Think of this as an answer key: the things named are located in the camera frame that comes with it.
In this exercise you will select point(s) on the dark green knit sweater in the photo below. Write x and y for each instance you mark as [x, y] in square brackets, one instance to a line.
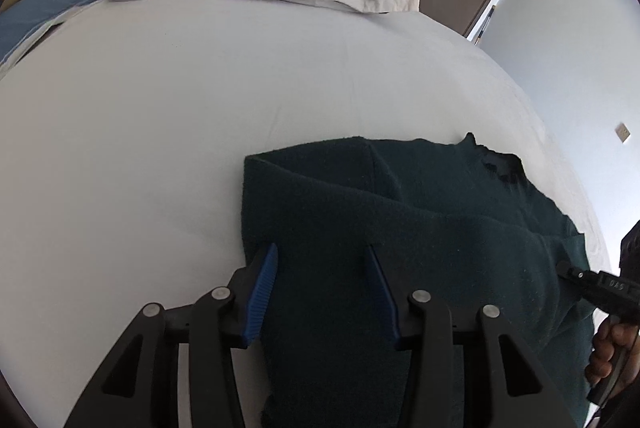
[410, 258]

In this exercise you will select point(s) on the blue blanket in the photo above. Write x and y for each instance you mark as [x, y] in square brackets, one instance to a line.
[35, 18]

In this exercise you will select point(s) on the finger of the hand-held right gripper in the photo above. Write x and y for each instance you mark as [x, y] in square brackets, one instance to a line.
[572, 275]

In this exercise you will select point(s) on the bed with white sheet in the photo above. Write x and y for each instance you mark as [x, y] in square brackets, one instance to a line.
[225, 98]

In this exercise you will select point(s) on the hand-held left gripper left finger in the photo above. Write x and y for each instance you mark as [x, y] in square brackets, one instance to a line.
[262, 288]

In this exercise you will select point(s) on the person's right hand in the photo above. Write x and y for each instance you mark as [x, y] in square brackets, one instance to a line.
[602, 348]

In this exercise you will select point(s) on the wall switch plate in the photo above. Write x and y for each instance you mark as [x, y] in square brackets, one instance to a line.
[623, 132]

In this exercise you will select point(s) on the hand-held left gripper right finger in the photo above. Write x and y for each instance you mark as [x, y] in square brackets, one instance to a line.
[382, 288]

